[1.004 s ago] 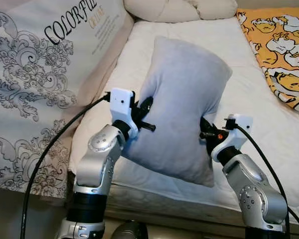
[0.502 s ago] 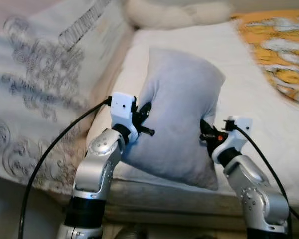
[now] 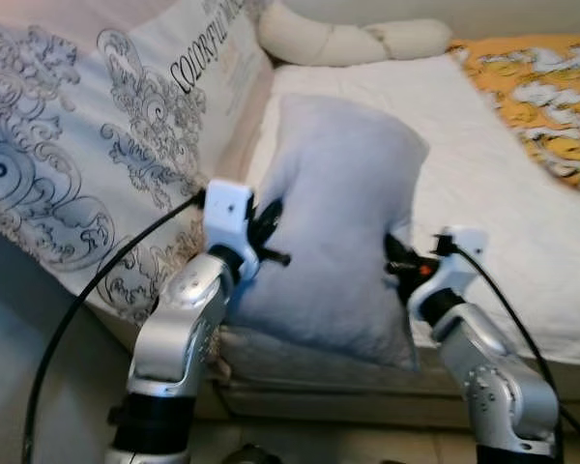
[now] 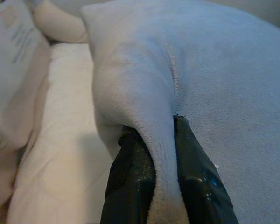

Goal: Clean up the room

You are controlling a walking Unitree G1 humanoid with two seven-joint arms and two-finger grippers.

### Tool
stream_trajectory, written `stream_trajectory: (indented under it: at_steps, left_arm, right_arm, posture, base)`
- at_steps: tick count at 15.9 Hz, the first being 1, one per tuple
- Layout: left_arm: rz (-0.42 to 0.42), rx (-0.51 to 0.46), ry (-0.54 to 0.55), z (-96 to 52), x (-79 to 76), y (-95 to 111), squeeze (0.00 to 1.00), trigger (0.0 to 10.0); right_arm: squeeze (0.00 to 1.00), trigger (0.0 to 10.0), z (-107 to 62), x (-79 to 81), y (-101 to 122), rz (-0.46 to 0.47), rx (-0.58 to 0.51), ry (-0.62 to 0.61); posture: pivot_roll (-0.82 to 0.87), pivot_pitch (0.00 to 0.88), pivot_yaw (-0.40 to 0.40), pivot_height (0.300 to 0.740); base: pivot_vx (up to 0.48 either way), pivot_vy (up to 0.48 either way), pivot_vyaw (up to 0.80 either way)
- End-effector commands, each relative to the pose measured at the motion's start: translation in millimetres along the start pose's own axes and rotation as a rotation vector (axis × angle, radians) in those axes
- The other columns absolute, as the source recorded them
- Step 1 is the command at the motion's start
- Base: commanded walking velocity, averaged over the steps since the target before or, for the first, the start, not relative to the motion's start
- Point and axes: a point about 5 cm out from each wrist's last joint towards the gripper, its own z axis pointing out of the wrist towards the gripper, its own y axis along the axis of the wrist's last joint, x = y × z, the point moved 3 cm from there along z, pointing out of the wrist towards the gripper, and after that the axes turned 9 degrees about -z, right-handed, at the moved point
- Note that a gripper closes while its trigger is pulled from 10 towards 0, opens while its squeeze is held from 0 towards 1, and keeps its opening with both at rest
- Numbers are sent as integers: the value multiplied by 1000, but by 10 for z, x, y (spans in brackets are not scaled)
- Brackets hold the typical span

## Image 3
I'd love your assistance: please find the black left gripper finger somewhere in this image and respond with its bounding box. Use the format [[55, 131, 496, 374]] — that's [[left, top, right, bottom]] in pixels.
[[255, 196, 285, 243]]

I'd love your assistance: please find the orange yellow cartoon blanket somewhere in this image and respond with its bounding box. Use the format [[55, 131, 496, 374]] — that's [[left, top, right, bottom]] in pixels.
[[449, 36, 580, 196]]

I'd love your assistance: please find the grey paisley patterned pillow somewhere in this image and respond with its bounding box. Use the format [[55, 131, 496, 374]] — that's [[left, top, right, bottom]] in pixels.
[[0, 0, 277, 326]]

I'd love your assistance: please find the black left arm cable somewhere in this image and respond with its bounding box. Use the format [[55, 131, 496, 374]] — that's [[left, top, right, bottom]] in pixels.
[[19, 191, 207, 464]]

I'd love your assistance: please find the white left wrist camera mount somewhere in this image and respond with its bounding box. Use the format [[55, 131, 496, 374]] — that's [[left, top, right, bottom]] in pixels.
[[202, 180, 258, 258]]

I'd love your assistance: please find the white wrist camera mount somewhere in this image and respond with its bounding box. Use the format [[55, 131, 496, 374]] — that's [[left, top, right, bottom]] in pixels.
[[409, 226, 490, 322], [202, 180, 258, 258]]

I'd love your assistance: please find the robot left leg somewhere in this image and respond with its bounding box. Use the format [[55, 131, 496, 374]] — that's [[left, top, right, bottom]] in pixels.
[[220, 444, 283, 464]]

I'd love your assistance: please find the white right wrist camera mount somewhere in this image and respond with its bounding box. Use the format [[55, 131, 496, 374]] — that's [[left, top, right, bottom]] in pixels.
[[409, 226, 490, 322]]

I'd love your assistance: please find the white quilted mattress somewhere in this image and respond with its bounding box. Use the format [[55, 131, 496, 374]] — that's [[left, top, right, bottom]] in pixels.
[[242, 53, 580, 370]]

